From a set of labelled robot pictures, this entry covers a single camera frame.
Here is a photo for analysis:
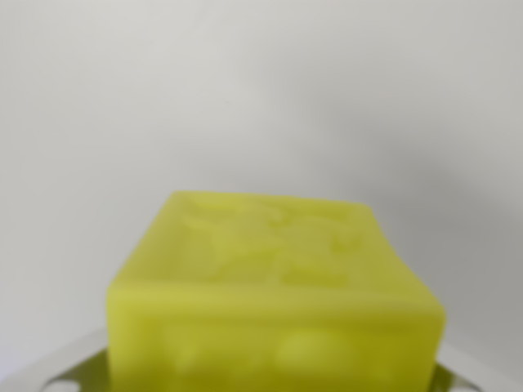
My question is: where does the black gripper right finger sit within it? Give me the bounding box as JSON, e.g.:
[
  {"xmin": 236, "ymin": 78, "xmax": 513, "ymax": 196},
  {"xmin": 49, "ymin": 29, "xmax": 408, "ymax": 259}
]
[{"xmin": 432, "ymin": 341, "xmax": 485, "ymax": 392}]

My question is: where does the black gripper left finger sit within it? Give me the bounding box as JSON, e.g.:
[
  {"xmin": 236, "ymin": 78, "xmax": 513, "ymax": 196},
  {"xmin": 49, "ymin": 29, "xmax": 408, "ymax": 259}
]
[{"xmin": 39, "ymin": 326, "xmax": 112, "ymax": 392}]

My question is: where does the yellow cube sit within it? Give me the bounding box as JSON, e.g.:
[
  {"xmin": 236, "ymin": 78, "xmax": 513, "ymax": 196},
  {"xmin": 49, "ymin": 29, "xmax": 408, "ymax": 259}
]
[{"xmin": 105, "ymin": 189, "xmax": 447, "ymax": 392}]

